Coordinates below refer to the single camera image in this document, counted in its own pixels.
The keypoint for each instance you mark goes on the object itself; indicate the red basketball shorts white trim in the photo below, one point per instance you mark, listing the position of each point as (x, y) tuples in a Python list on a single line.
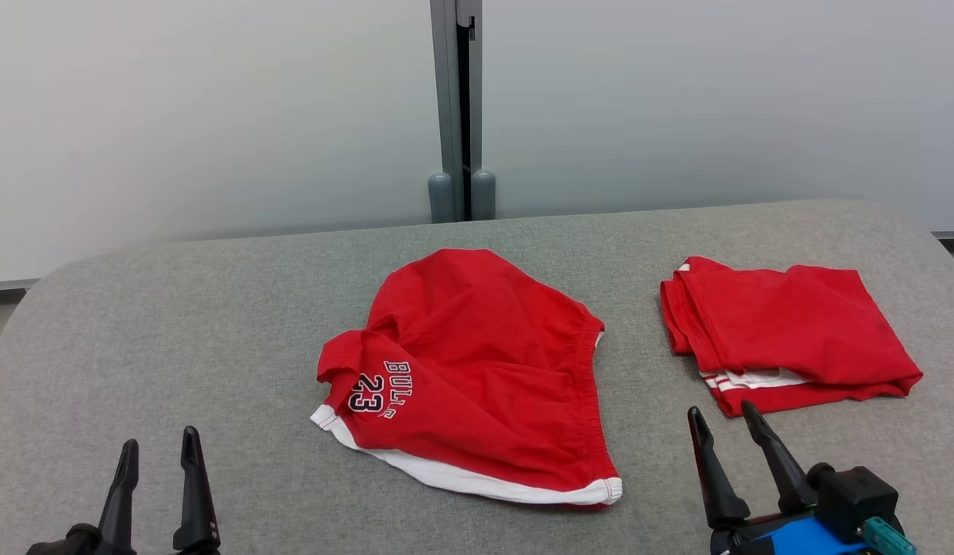
[(485, 370)]

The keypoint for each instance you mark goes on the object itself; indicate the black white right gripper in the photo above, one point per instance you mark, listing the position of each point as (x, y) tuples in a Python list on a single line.
[(727, 539)]

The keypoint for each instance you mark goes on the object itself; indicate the grey cylindrical post cap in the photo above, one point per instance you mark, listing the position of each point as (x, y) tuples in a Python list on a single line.
[(484, 199), (440, 200)]

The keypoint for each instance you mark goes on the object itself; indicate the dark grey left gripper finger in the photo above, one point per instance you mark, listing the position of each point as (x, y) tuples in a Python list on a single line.
[(122, 501), (196, 501)]

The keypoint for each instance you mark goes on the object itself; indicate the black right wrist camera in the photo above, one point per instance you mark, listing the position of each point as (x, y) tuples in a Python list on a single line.
[(854, 493)]

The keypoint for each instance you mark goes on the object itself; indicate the grey partition post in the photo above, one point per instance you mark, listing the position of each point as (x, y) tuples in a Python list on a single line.
[(445, 77)]

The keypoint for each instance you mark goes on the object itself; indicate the red basketball jersey number 23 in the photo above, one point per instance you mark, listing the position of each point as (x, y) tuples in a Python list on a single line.
[(793, 324)]

